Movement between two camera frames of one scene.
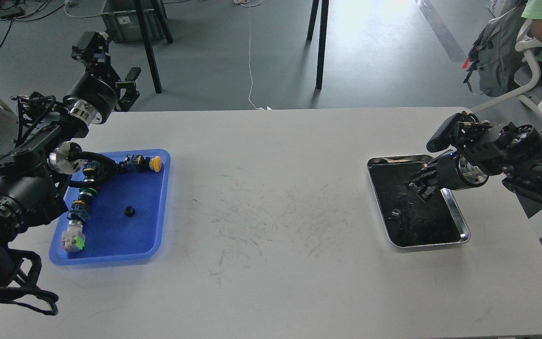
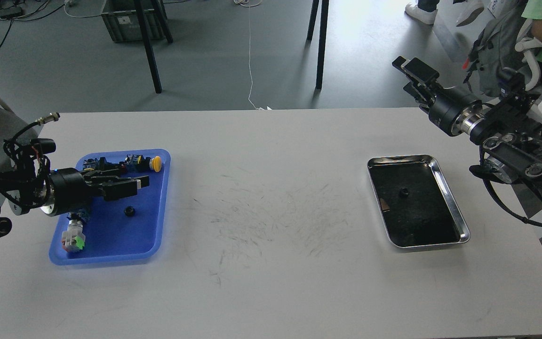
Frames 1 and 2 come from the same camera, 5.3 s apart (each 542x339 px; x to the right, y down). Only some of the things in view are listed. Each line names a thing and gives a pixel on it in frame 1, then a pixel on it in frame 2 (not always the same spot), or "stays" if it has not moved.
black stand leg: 160,8 stays
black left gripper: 95,95 → 67,189
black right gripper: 453,172 → 453,108
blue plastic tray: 126,218 stays
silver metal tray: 409,221 stays
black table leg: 322,36 stays
